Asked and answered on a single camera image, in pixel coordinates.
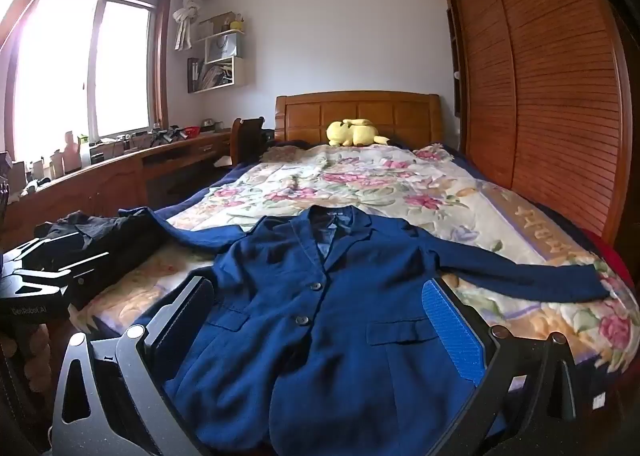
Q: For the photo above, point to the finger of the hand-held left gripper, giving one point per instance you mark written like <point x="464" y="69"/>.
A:
<point x="90" y="263"/>
<point x="55" y="248"/>

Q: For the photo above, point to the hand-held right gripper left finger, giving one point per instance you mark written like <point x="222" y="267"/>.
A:
<point x="192" y="301"/>

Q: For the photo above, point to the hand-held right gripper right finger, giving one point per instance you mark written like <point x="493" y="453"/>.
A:
<point x="450" y="331"/>

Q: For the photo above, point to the navy blue blazer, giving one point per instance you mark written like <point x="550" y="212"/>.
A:
<point x="310" y="336"/>

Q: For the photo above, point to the black garment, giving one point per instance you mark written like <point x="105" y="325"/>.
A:
<point x="120" y="241"/>

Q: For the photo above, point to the long wooden desk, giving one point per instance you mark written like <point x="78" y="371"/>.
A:
<point x="125" y="176"/>

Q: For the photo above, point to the pink figurine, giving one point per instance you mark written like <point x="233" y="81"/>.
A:
<point x="71" y="148"/>

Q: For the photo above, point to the floral blanket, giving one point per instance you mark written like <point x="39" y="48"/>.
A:
<point x="400" y="186"/>

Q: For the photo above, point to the red basket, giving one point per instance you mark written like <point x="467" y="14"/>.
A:
<point x="191" y="131"/>

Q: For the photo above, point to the wooden chair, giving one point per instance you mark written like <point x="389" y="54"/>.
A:
<point x="247" y="141"/>

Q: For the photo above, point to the wooden framed window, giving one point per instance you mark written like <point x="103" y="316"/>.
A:
<point x="120" y="61"/>

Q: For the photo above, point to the wooden bed headboard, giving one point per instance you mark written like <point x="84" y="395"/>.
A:
<point x="310" y="116"/>

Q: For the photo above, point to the yellow plush toy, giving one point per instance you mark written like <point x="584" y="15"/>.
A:
<point x="350" y="133"/>

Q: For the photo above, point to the silver paper bag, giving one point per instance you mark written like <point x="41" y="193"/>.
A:
<point x="222" y="46"/>

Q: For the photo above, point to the wooden louvered wardrobe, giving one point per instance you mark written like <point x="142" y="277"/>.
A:
<point x="540" y="86"/>

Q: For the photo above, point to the tied white curtain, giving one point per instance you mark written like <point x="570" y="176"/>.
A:
<point x="187" y="11"/>

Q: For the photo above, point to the white wall shelf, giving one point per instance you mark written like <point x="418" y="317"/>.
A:
<point x="240" y="73"/>

